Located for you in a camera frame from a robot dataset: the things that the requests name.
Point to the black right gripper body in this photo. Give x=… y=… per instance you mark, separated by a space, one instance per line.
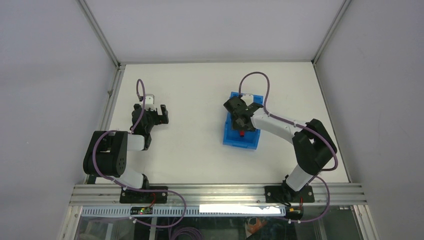
x=236 y=125

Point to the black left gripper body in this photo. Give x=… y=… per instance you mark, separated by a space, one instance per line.
x=152 y=119

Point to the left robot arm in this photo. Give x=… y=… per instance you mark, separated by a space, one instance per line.
x=106 y=155

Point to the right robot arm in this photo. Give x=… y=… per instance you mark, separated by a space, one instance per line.
x=313 y=146

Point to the blue plastic bin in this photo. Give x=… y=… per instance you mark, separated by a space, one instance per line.
x=232 y=138

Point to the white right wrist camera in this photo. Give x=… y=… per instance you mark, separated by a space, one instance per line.
x=248 y=98

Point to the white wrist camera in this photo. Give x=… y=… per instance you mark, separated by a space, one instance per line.
x=149 y=102
x=248 y=98

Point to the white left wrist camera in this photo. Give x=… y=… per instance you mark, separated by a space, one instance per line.
x=149 y=102

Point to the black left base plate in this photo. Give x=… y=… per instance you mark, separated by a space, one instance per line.
x=144 y=195

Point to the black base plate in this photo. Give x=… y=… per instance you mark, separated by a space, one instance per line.
x=144 y=195
x=278 y=194

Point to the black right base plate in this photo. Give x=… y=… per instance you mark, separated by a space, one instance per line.
x=278 y=194

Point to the white slotted cable duct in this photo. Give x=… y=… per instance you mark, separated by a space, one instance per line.
x=203 y=210

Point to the aluminium mounting rail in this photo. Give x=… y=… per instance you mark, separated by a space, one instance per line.
x=335 y=194

